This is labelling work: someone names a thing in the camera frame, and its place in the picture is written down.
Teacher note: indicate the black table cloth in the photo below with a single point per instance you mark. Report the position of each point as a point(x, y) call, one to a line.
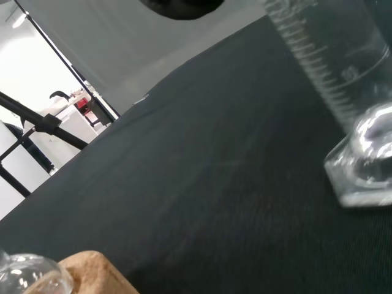
point(214, 183)

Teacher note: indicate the black tripod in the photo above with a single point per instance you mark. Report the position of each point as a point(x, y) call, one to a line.
point(36, 122)

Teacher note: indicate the white cabinet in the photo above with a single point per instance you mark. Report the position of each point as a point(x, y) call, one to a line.
point(76, 119)

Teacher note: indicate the clear round-bottom glass flask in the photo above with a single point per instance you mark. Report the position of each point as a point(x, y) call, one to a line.
point(27, 274)

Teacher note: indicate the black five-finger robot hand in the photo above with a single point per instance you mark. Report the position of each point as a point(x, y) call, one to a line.
point(180, 7)

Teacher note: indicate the black pole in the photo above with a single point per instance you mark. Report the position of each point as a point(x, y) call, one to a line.
point(67, 61)

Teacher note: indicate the red box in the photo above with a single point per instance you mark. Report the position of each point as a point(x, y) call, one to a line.
point(82, 104)

